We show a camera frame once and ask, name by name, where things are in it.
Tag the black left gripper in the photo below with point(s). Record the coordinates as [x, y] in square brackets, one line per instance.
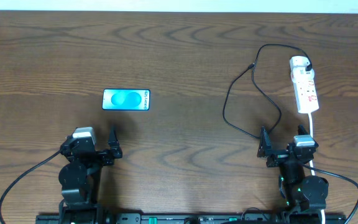
[98, 154]

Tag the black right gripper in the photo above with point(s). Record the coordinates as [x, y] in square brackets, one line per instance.
[284, 157]

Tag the blue screen smartphone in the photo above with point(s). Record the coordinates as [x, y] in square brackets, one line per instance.
[124, 99]

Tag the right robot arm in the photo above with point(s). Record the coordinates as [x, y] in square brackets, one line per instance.
[305, 194]

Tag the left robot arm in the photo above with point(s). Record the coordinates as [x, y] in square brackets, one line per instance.
[80, 178]

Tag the white charger plug adapter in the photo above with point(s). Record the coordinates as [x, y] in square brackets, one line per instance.
[300, 61]

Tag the white power strip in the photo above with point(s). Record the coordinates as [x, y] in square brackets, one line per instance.
[305, 90]

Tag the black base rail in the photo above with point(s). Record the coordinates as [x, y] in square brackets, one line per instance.
[136, 218]

